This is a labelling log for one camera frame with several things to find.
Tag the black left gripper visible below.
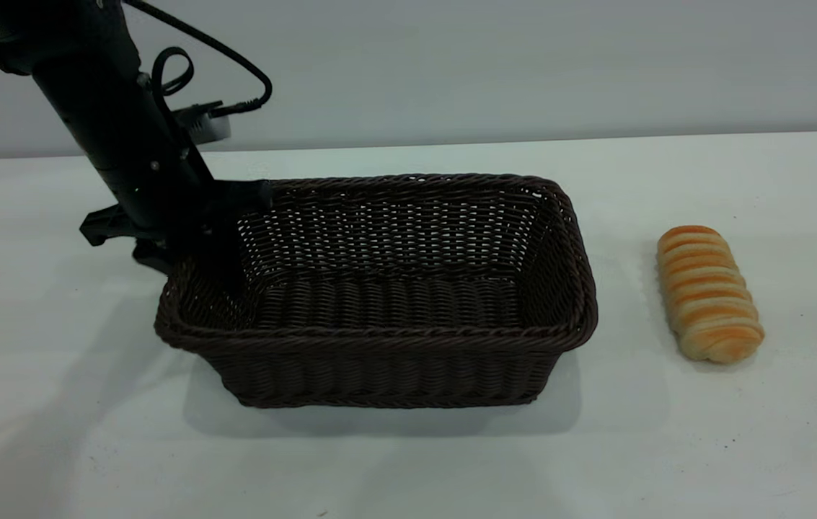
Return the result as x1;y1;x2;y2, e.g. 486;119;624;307
79;137;273;293

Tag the black woven wicker basket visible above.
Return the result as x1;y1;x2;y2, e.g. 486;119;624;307
154;173;599;409

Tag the striped orange bread roll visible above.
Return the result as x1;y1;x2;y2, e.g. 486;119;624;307
656;226;765;365

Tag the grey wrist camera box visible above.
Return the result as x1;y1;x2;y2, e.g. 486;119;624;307
170;103;233;143

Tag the black camera cable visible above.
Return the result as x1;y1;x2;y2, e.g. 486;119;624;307
123;0;273;117

